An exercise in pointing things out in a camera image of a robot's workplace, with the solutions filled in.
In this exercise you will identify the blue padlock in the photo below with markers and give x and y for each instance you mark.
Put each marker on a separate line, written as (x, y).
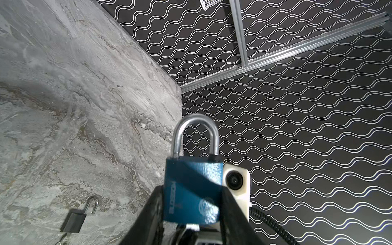
(193, 186)

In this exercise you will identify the silver key with ring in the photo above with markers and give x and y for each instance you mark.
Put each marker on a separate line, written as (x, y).
(65, 240)

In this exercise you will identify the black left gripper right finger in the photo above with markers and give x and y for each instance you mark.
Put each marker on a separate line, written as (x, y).
(235, 228)

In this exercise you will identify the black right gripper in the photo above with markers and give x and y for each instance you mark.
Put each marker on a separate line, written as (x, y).
(196, 235)

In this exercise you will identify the white mesh wall basket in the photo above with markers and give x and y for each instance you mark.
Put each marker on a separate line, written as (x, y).
(206, 4)

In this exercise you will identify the black padlock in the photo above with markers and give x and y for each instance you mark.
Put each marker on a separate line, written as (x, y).
(76, 217)

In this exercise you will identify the aluminium corner frame post right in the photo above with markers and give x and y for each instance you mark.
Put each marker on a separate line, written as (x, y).
(291, 51)

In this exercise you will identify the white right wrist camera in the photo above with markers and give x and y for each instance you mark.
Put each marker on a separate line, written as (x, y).
(238, 181)

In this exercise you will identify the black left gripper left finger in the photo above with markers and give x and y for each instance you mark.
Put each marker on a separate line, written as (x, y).
(148, 228)

